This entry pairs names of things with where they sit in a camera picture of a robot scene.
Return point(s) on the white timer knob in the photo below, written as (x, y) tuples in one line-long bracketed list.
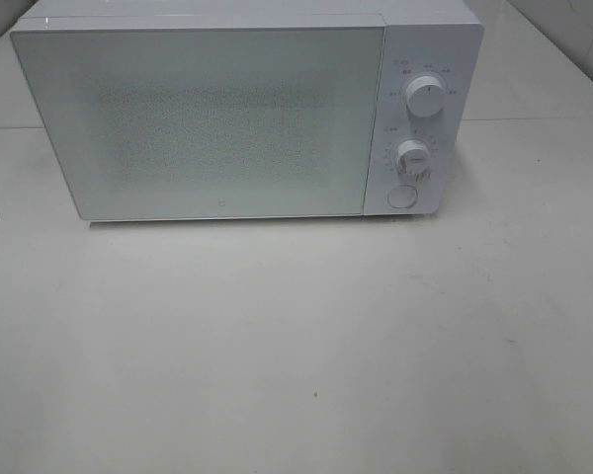
[(412, 157)]

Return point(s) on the white upper microwave knob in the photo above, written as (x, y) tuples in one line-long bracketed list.
[(425, 95)]

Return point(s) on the round door release button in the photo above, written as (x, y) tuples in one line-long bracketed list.
[(402, 197)]

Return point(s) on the white microwave door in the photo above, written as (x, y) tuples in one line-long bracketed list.
[(157, 125)]

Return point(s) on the white microwave oven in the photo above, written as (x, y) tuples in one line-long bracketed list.
[(419, 37)]

